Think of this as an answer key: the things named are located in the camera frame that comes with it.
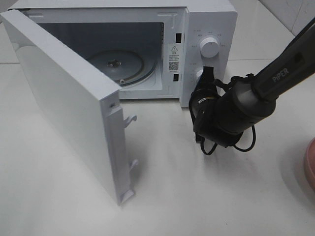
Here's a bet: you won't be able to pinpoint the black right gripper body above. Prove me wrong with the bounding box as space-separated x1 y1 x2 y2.
189 81 221 142

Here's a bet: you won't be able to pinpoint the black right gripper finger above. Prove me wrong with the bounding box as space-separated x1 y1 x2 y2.
202 66 214 85

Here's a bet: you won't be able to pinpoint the white microwave door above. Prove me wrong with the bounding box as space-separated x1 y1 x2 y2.
0 10 137 205

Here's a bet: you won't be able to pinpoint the pink round plate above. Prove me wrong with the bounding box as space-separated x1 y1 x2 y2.
303 138 315 191

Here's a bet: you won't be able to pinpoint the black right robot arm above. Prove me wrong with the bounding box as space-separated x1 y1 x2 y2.
189 20 315 148

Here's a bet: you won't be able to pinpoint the white lower microwave knob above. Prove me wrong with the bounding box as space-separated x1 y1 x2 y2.
195 69 203 83

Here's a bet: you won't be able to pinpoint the white microwave knob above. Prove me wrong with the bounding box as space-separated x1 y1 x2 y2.
199 36 220 58
195 69 203 83

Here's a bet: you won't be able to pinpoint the white upper microwave knob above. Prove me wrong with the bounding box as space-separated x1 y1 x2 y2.
199 36 220 58

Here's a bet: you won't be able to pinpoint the white warning label sticker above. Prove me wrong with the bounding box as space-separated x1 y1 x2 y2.
167 43 183 73

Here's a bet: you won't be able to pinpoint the white microwave oven body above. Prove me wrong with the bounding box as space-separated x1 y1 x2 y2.
5 0 237 107

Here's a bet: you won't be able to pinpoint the glass microwave turntable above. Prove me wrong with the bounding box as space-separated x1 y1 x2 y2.
87 50 157 87

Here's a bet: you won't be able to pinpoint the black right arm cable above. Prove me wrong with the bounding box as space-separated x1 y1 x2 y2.
189 73 257 155

